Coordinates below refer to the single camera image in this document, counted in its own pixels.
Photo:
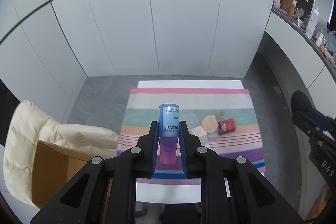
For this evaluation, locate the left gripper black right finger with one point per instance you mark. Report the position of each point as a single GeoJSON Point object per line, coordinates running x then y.
{"type": "Point", "coordinates": [232, 190]}

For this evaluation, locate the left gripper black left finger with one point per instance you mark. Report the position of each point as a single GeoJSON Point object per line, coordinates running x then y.
{"type": "Point", "coordinates": [103, 190]}

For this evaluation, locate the beige heart-shaped powder puff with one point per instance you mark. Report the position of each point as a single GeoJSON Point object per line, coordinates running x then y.
{"type": "Point", "coordinates": [210, 124]}

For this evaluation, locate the blue bottle with pink cap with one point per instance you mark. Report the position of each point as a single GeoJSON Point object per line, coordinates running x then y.
{"type": "Point", "coordinates": [168, 132]}

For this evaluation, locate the brown cardboard box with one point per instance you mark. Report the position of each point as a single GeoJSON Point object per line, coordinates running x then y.
{"type": "Point", "coordinates": [53, 167]}

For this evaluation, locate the small clear labelled container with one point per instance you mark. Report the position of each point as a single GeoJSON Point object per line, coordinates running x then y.
{"type": "Point", "coordinates": [212, 137]}

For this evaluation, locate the red tin can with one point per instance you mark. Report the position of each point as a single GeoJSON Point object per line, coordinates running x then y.
{"type": "Point", "coordinates": [226, 126]}

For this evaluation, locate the small white square box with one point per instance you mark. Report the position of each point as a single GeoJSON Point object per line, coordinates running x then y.
{"type": "Point", "coordinates": [201, 134]}

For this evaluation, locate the striped multicolour blanket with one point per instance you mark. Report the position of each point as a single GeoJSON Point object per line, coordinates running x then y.
{"type": "Point", "coordinates": [169, 184]}

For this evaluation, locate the clear plastic puff case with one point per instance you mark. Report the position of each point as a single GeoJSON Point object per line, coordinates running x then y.
{"type": "Point", "coordinates": [191, 120]}

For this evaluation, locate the cream padded chair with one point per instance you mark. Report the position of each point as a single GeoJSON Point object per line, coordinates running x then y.
{"type": "Point", "coordinates": [29, 125]}

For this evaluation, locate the brown paper bag on shelf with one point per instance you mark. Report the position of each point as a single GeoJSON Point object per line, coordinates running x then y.
{"type": "Point", "coordinates": [288, 6]}

